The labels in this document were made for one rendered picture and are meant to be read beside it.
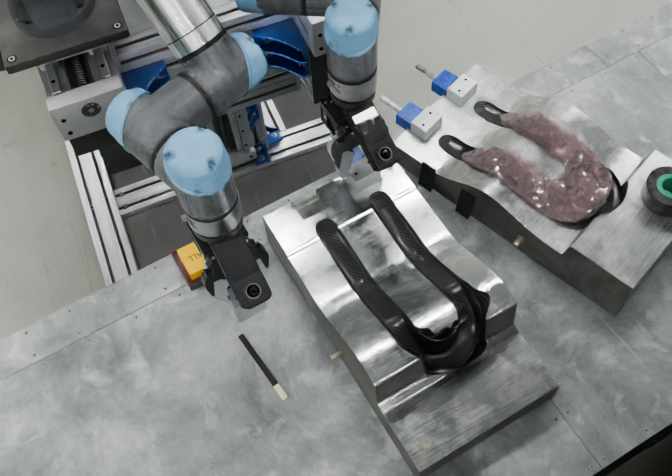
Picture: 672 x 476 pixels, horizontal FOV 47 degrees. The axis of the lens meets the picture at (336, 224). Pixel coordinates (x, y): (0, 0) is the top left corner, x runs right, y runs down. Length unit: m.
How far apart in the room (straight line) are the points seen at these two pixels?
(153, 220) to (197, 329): 0.88
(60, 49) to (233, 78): 0.51
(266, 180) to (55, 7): 0.94
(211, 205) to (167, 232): 1.22
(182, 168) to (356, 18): 0.34
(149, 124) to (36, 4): 0.53
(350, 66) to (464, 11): 1.83
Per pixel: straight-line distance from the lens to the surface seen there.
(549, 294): 1.41
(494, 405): 1.25
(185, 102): 1.02
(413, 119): 1.49
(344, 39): 1.10
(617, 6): 3.06
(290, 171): 2.23
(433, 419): 1.24
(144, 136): 1.00
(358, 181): 1.35
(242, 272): 1.07
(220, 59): 1.04
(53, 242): 2.53
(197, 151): 0.93
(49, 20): 1.49
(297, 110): 2.36
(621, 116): 1.66
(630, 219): 1.39
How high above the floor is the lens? 2.04
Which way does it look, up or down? 59 degrees down
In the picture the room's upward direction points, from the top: 5 degrees counter-clockwise
